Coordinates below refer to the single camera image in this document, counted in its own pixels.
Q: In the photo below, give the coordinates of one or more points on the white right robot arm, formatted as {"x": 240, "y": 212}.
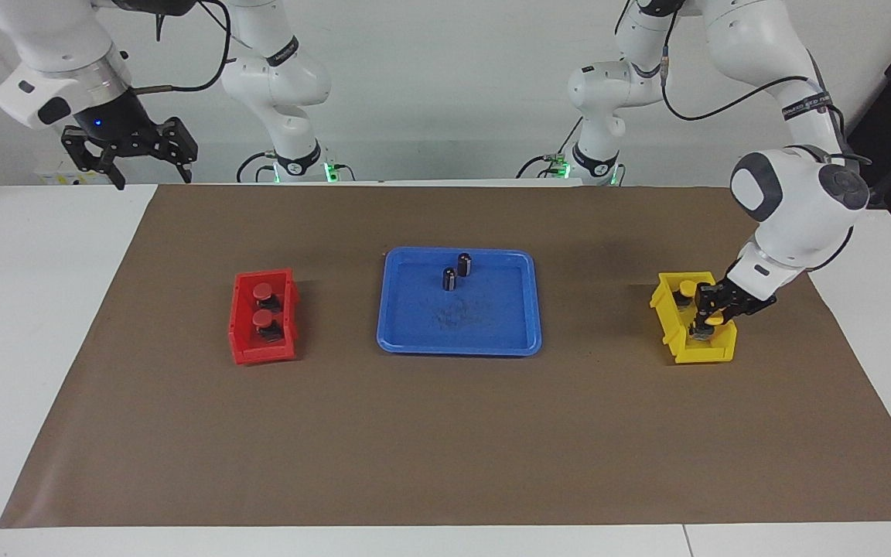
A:
{"x": 51, "y": 46}

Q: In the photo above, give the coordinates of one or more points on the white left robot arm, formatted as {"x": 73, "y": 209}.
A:
{"x": 793, "y": 209}

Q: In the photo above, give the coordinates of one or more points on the yellow plastic bin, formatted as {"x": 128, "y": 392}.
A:
{"x": 704, "y": 352}

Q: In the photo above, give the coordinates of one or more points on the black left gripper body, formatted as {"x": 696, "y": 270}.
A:
{"x": 743, "y": 300}

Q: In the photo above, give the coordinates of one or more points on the black cylinder capacitor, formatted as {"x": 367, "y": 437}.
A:
{"x": 465, "y": 264}
{"x": 449, "y": 280}

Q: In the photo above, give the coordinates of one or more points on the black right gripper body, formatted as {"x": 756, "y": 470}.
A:
{"x": 113, "y": 124}

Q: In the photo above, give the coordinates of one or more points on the red push button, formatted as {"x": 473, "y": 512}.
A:
{"x": 263, "y": 317}
{"x": 263, "y": 290}

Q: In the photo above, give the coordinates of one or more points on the red plastic bin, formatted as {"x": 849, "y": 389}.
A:
{"x": 240, "y": 340}

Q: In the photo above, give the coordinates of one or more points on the blue plastic tray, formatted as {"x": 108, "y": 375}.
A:
{"x": 492, "y": 325}

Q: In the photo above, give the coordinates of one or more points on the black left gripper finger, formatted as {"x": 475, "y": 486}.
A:
{"x": 702, "y": 305}
{"x": 721, "y": 325}

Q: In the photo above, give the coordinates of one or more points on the brown table mat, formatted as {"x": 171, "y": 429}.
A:
{"x": 414, "y": 433}

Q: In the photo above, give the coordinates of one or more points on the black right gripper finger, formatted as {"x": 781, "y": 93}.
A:
{"x": 82, "y": 147}
{"x": 181, "y": 147}

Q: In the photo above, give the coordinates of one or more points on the yellow push button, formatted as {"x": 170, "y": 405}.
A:
{"x": 715, "y": 318}
{"x": 686, "y": 288}

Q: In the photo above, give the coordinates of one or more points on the white box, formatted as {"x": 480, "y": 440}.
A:
{"x": 55, "y": 178}

